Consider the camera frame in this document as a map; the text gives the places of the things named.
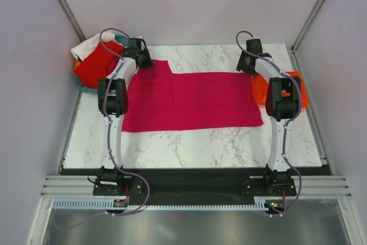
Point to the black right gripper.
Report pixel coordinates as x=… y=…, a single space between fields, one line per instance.
x=241 y=66

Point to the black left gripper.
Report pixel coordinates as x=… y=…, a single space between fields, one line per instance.
x=149 y=63

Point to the magenta t shirt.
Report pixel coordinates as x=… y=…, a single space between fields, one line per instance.
x=161 y=100

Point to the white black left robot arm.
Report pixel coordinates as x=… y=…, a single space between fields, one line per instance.
x=112 y=101

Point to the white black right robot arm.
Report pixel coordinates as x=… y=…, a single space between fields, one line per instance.
x=283 y=106

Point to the folded orange t shirt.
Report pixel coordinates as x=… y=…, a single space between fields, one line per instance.
x=260 y=87

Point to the teal laundry basket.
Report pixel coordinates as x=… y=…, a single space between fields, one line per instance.
x=112 y=46

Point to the red t shirt in basket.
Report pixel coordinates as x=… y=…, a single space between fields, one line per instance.
x=98 y=65

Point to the white black t shirt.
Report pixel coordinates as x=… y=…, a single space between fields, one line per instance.
x=85 y=48

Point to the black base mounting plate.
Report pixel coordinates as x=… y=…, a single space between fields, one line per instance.
x=194 y=186

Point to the right aluminium corner post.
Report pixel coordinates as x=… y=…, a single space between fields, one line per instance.
x=307 y=25

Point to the aluminium corner post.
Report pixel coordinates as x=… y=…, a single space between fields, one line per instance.
x=307 y=25
x=71 y=19

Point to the left aluminium corner post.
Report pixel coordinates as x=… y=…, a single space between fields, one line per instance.
x=71 y=19

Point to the white slotted cable duct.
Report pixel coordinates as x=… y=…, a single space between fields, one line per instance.
x=118 y=205

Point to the aluminium frame rail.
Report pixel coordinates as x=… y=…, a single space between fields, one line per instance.
x=313 y=187

